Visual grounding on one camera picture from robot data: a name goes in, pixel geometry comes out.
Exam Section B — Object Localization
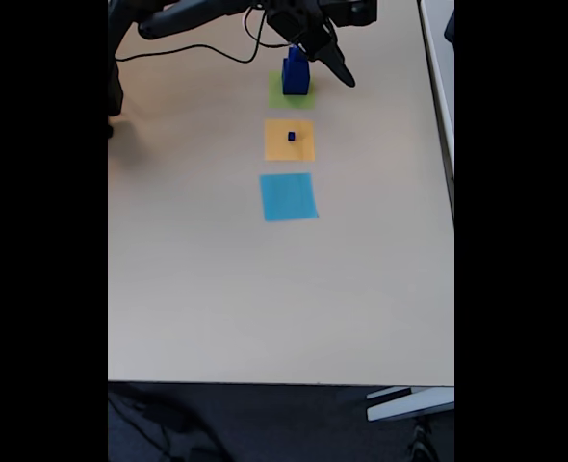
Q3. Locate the medium blue cube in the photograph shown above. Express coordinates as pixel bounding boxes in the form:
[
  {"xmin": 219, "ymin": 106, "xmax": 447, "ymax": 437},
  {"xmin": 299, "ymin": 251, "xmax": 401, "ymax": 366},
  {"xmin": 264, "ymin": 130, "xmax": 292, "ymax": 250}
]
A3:
[{"xmin": 287, "ymin": 52, "xmax": 311, "ymax": 81}]

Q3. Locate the largest blue cube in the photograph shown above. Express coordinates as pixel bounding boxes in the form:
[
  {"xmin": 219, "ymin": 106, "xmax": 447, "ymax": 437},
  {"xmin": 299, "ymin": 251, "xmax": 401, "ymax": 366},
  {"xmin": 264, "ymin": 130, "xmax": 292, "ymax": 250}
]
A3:
[{"xmin": 281, "ymin": 57, "xmax": 311, "ymax": 96}]

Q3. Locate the green paper square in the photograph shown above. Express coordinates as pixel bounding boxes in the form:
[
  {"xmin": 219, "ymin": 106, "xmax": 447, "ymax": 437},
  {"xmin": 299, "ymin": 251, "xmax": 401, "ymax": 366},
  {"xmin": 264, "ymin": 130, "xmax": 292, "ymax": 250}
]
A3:
[{"xmin": 267, "ymin": 70, "xmax": 316, "ymax": 111}]

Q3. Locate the orange paper square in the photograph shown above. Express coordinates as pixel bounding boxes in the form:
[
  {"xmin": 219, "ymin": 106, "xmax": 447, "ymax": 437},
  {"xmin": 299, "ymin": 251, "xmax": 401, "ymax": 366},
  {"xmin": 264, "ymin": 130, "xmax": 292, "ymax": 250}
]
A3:
[{"xmin": 263, "ymin": 118, "xmax": 316, "ymax": 163}]

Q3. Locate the light blue paper square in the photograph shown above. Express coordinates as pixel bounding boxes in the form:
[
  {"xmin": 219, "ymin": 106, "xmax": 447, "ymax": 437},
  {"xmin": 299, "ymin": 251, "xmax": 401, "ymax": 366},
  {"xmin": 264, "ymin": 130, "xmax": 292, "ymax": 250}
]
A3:
[{"xmin": 258, "ymin": 172, "xmax": 320, "ymax": 223}]

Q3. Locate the white side table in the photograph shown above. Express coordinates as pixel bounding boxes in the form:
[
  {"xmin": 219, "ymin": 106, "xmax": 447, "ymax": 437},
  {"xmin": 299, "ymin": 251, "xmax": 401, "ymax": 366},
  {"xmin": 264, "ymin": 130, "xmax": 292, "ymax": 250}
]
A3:
[{"xmin": 417, "ymin": 0, "xmax": 455, "ymax": 222}]

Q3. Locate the white table foot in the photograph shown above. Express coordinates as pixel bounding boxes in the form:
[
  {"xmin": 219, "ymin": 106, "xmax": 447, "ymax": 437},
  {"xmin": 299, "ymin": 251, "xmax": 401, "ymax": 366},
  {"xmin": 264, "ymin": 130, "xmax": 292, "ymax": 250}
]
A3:
[{"xmin": 365, "ymin": 385, "xmax": 455, "ymax": 423}]

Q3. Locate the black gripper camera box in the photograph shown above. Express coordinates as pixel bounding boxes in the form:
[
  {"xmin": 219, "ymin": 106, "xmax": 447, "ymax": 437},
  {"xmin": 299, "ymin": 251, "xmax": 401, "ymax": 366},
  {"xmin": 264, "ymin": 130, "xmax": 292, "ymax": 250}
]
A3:
[{"xmin": 320, "ymin": 0, "xmax": 379, "ymax": 29}]

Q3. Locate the black floor cable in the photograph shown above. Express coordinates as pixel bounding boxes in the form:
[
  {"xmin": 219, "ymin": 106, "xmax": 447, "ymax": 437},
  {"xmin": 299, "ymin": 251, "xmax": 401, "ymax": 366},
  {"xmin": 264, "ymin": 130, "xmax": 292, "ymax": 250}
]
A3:
[{"xmin": 108, "ymin": 387, "xmax": 227, "ymax": 462}]

